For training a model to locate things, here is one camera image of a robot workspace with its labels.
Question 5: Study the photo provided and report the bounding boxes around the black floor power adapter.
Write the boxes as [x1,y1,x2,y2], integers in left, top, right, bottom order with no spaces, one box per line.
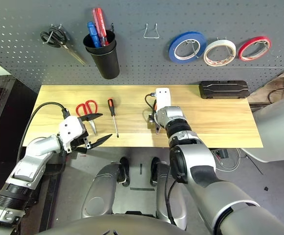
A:
[216,148,230,160]

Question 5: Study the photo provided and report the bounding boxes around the black cable loop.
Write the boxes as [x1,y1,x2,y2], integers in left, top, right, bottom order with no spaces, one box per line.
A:
[268,89,284,103]

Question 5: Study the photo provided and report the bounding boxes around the silver robot leg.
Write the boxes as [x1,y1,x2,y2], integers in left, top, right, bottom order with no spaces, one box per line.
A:
[153,161,189,231]
[81,162,124,218]

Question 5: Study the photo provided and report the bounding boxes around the light grey plastic chair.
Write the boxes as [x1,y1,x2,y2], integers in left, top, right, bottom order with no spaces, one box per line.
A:
[241,92,284,163]

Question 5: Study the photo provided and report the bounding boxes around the red handled screwdriver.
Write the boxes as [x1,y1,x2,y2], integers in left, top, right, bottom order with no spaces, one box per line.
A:
[91,7,109,47]

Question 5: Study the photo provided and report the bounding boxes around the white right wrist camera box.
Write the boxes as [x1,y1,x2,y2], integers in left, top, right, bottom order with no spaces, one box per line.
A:
[155,87,172,110]

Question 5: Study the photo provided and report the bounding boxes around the grey robot torso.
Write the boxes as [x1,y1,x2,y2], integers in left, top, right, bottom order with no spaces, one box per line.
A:
[34,214,189,235]

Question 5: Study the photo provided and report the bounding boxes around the black robot foot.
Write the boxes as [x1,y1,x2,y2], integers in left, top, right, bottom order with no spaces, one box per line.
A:
[149,156,161,187]
[118,156,131,187]

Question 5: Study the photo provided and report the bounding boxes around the black handled scissors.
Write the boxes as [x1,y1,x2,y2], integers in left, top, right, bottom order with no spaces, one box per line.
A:
[40,26,87,66]

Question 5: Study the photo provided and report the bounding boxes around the white tape roll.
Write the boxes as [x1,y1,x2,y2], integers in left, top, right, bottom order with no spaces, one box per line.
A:
[203,40,237,68]

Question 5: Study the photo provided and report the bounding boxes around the black plastic tool case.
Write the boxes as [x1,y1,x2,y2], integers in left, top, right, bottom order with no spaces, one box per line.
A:
[199,80,250,100]

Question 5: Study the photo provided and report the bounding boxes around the red handled scissors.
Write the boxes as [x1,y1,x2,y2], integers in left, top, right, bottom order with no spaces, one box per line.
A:
[75,99,98,136]

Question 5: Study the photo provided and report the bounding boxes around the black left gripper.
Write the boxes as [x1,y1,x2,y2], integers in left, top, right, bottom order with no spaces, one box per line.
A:
[70,112,113,154]

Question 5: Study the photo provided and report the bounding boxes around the orange black screwdriver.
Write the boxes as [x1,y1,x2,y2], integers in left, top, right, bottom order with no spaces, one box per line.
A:
[107,97,120,139]

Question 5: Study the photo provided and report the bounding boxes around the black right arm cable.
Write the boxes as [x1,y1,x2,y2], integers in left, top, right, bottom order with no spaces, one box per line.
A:
[144,92,179,227]

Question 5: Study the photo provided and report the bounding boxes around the black plastic cup holder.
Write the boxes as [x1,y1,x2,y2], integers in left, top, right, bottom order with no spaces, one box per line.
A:
[83,29,120,80]

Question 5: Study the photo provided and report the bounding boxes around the silver red tape hook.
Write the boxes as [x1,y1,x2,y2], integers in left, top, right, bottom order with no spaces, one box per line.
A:
[256,40,267,53]

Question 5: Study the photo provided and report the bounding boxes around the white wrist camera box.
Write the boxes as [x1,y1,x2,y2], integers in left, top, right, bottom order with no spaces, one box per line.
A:
[155,87,172,110]
[58,115,86,154]

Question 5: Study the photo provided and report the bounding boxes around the black robot left foot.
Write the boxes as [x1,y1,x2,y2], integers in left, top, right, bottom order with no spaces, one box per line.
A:
[118,156,131,187]

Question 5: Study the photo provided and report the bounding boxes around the silver double prong hook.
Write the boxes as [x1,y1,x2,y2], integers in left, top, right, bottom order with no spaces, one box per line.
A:
[216,37,233,59]

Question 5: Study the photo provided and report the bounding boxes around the blue tape roll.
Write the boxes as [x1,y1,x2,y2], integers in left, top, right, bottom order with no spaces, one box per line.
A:
[168,31,207,65]

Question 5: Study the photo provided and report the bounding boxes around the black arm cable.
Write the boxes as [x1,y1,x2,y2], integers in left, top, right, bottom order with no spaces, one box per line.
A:
[144,92,179,227]
[16,102,70,172]

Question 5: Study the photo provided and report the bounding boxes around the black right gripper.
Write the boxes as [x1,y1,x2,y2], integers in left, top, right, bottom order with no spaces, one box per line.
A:
[148,107,161,131]

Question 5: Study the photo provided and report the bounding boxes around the silver wire pliers hook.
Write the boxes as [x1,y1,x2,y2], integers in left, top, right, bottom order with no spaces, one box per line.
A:
[143,23,161,39]

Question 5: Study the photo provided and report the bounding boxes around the silver robot right leg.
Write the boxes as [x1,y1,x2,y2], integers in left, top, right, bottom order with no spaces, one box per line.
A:
[153,161,189,231]

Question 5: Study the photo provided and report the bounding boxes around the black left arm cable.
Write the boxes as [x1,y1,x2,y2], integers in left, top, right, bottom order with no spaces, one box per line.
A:
[16,102,70,172]

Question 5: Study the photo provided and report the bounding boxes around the black robot right foot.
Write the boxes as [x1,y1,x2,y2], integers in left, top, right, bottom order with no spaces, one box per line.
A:
[149,156,161,187]

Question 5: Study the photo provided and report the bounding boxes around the grey metal pegboard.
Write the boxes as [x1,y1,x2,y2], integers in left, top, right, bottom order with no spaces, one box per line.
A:
[0,0,284,94]

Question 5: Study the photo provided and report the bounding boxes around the blue handled screwdriver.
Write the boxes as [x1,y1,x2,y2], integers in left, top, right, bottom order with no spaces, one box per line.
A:
[87,21,100,48]

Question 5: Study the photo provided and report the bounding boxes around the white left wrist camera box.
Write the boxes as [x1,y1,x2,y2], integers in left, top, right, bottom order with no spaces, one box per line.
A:
[58,115,86,154]

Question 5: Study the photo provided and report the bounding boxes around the silver robot left leg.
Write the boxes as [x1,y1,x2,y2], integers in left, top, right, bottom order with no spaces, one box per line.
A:
[81,162,124,218]

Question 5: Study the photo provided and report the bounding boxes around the white floor cables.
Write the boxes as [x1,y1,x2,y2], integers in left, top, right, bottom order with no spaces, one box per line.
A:
[211,148,241,172]

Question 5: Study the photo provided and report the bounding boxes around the red tape roll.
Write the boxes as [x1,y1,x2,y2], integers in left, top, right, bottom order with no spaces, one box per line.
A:
[238,36,272,62]

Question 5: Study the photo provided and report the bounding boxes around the silver blue tape hook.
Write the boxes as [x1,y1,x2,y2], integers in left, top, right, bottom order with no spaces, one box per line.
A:
[185,40,201,59]

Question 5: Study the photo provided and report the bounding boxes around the silver scissors hook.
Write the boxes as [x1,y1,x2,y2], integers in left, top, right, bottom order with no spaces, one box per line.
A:
[50,23,64,34]

